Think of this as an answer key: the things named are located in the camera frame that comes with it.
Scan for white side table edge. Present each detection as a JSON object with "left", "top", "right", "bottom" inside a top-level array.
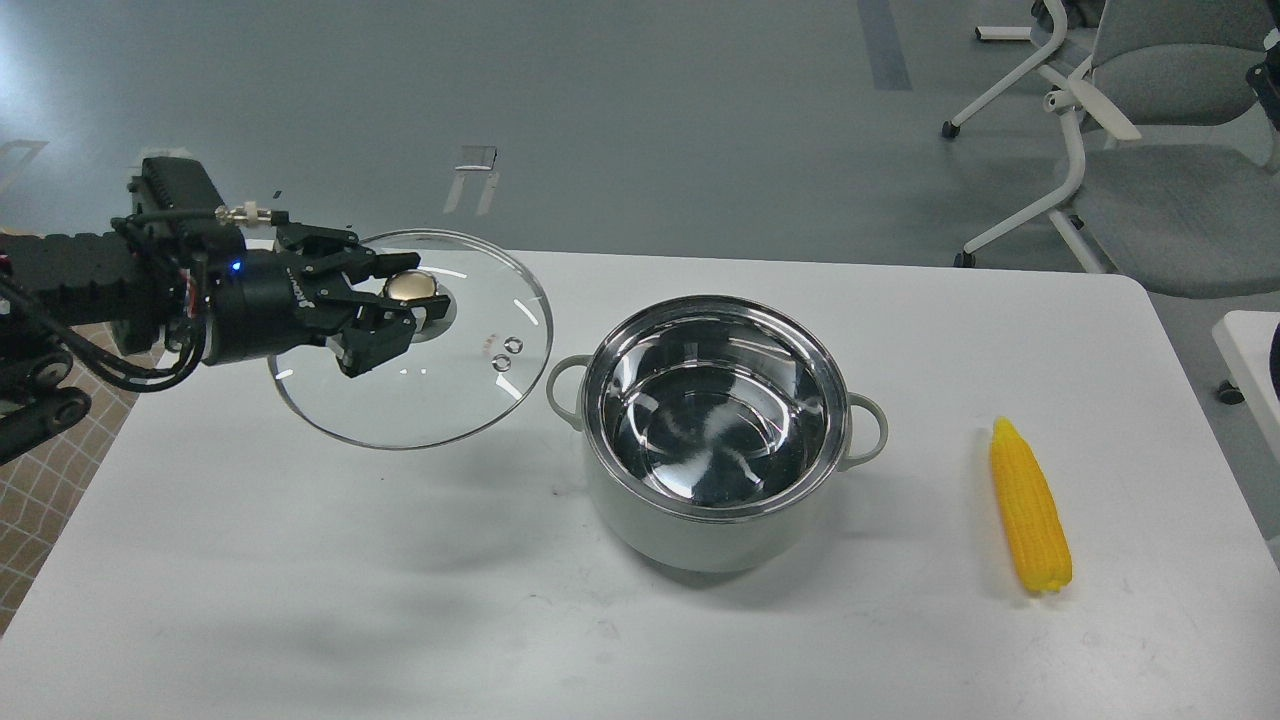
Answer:
[{"left": 1212, "top": 310, "right": 1279, "bottom": 457}]

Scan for grey white office chair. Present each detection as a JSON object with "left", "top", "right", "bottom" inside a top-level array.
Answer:
[{"left": 941, "top": 1, "right": 1279, "bottom": 299}]

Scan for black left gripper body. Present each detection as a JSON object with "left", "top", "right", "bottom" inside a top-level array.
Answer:
[{"left": 205, "top": 225, "right": 358, "bottom": 366}]

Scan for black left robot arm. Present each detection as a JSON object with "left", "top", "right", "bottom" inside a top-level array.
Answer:
[{"left": 1, "top": 156, "right": 453, "bottom": 462}]

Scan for glass pot lid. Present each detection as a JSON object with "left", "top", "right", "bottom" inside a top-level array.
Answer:
[{"left": 268, "top": 229, "right": 554, "bottom": 450}]

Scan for yellow corn cob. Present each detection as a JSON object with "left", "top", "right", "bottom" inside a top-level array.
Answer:
[{"left": 989, "top": 416, "right": 1073, "bottom": 594}]

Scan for grey steel cooking pot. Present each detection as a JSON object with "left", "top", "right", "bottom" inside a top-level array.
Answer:
[{"left": 545, "top": 293, "right": 890, "bottom": 574}]

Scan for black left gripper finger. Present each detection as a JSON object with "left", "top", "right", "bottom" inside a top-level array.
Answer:
[
  {"left": 335, "top": 293, "right": 448, "bottom": 378},
  {"left": 300, "top": 234, "right": 421, "bottom": 286}
]

